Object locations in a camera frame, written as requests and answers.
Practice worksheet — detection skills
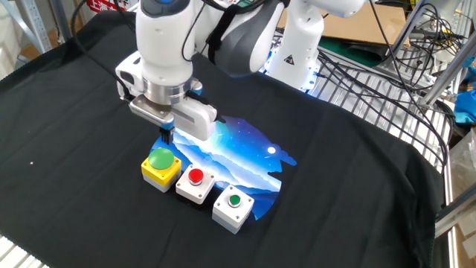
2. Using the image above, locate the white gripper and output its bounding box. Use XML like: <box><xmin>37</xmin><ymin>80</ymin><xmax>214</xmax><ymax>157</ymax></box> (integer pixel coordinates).
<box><xmin>115</xmin><ymin>51</ymin><xmax>219</xmax><ymax>146</ymax></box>

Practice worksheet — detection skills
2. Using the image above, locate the yellow box large green button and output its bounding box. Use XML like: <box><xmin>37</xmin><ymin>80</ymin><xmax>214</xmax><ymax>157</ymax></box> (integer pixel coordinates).
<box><xmin>141</xmin><ymin>147</ymin><xmax>183</xmax><ymax>194</ymax></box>

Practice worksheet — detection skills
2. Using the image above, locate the white box red button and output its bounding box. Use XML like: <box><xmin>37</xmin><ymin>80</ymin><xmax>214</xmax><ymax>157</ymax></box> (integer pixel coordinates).
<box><xmin>175</xmin><ymin>167</ymin><xmax>216</xmax><ymax>205</ymax></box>

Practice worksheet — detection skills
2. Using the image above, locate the white box small green button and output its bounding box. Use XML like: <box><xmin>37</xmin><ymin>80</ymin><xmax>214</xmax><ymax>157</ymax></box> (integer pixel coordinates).
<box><xmin>211</xmin><ymin>185</ymin><xmax>256</xmax><ymax>235</ymax></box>

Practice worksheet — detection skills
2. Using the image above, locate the black cloth with blue print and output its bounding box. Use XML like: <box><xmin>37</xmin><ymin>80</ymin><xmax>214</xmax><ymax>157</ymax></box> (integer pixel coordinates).
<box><xmin>0</xmin><ymin>10</ymin><xmax>447</xmax><ymax>268</ymax></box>

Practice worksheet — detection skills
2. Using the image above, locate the red and white sign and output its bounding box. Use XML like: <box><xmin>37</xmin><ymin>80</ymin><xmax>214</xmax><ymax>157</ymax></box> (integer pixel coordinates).
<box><xmin>86</xmin><ymin>0</ymin><xmax>131</xmax><ymax>14</ymax></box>

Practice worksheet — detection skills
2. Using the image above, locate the grey perforated shelf upright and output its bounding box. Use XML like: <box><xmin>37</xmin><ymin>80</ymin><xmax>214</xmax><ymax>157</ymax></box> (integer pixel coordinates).
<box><xmin>0</xmin><ymin>0</ymin><xmax>53</xmax><ymax>53</ymax></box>

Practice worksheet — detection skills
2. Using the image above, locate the green mat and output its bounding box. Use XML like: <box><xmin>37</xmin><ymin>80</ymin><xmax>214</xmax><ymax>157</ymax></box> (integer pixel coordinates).
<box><xmin>318</xmin><ymin>36</ymin><xmax>386</xmax><ymax>68</ymax></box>

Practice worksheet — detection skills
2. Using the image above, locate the cardboard box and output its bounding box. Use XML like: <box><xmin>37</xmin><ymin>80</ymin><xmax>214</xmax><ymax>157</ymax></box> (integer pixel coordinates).
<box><xmin>277</xmin><ymin>3</ymin><xmax>411</xmax><ymax>50</ymax></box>

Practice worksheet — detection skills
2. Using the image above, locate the clear plastic bag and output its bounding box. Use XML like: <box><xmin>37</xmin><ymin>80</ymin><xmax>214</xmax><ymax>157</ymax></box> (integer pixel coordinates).
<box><xmin>448</xmin><ymin>128</ymin><xmax>476</xmax><ymax>194</ymax></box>

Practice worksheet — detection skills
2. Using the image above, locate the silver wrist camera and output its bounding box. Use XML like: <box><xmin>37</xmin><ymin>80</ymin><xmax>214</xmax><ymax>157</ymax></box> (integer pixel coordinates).
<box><xmin>128</xmin><ymin>93</ymin><xmax>176</xmax><ymax>131</ymax></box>

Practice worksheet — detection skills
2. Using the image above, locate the aluminium frame beam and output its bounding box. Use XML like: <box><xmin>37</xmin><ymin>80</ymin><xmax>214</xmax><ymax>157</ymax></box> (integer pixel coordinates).
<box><xmin>434</xmin><ymin>193</ymin><xmax>476</xmax><ymax>239</ymax></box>
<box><xmin>419</xmin><ymin>35</ymin><xmax>476</xmax><ymax>107</ymax></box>
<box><xmin>379</xmin><ymin>0</ymin><xmax>432</xmax><ymax>71</ymax></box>

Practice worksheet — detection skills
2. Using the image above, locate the black cable bundle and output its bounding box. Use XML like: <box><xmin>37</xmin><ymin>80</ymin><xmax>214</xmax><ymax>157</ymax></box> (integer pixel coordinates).
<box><xmin>315</xmin><ymin>3</ymin><xmax>466</xmax><ymax>172</ymax></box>

